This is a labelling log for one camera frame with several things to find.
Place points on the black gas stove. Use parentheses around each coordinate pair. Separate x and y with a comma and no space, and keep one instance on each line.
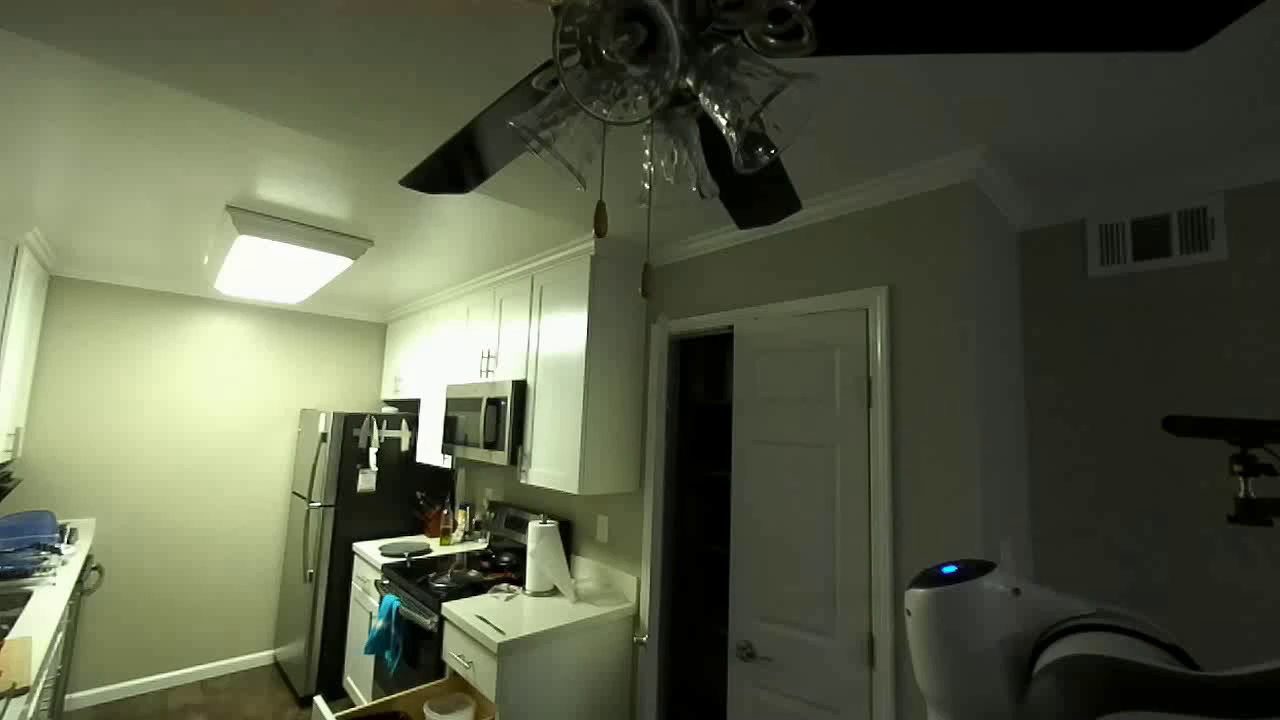
(445,583)

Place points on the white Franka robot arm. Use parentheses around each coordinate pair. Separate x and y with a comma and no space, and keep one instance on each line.
(987,642)

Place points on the dark frying pan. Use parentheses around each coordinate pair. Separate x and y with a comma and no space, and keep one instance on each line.
(402,547)

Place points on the white cabinet above microwave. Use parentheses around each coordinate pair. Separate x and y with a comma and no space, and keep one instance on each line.
(498,326)

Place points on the square ceiling light fixture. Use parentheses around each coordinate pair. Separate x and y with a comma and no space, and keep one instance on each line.
(281,267)

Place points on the black camera stand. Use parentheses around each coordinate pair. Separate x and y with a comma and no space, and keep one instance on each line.
(1223,430)

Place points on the stainless steel refrigerator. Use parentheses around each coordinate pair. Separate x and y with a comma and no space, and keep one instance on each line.
(309,561)

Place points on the white wall outlet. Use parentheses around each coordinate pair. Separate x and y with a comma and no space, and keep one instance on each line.
(603,528)

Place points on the white sink counter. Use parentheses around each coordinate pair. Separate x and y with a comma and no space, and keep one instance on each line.
(59,584)

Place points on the silver door knob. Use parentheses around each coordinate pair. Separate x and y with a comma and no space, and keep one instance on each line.
(744,653)

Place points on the white lower cabinet with drawer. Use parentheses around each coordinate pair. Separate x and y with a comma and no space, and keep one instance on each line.
(562,664)

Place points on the tall white upper cabinet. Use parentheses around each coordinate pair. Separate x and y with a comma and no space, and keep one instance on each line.
(575,372)

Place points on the blue cloth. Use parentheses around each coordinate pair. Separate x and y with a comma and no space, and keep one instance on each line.
(27,542)

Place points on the stainless steel microwave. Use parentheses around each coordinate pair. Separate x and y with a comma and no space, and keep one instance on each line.
(481,425)

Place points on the dark-bladed ceiling fan chandelier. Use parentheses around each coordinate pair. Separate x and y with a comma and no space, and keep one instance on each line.
(624,53)

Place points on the wooden cutting board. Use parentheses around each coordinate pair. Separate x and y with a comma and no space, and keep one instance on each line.
(15,663)

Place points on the blue hanging towel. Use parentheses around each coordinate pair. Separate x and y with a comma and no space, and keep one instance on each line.
(386,632)

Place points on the white paper towel roll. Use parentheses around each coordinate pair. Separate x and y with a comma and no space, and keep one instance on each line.
(542,558)

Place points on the white panel door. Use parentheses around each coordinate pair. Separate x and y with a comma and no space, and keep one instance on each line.
(802,504)

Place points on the red utensil holder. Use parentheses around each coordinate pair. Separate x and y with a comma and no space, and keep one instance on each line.
(434,516)

